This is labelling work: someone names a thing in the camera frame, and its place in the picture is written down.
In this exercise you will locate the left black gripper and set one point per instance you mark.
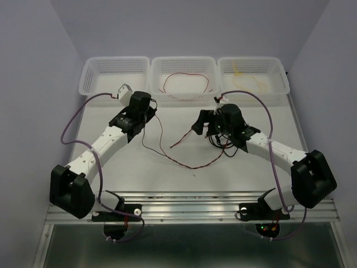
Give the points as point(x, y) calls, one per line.
point(150, 114)

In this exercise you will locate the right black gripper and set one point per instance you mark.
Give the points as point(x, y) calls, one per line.
point(205, 116)

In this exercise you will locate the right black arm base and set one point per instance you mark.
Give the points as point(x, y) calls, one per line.
point(268, 226)

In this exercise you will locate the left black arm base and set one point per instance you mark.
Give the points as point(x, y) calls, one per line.
point(122, 223)

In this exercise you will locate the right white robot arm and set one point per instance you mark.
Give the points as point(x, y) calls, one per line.
point(311, 177)

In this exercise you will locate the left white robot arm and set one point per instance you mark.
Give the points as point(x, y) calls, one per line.
point(70, 187)

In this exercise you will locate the middle white perforated basket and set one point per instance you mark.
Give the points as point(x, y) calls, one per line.
point(184, 79)

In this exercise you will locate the white perforated basket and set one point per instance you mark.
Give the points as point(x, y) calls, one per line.
point(106, 74)
point(262, 76)
point(184, 79)

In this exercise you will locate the left white perforated basket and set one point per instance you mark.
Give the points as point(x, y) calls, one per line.
point(106, 74)

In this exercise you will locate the right white perforated basket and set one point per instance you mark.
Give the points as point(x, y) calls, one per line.
point(262, 76)

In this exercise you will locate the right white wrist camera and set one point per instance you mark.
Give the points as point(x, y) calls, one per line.
point(220, 101)

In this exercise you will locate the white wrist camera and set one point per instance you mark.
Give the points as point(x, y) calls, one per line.
point(124, 94)
point(220, 101)

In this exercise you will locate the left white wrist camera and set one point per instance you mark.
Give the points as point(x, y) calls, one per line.
point(124, 94)

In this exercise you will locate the aluminium mounting rail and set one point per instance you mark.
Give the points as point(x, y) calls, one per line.
point(196, 208)

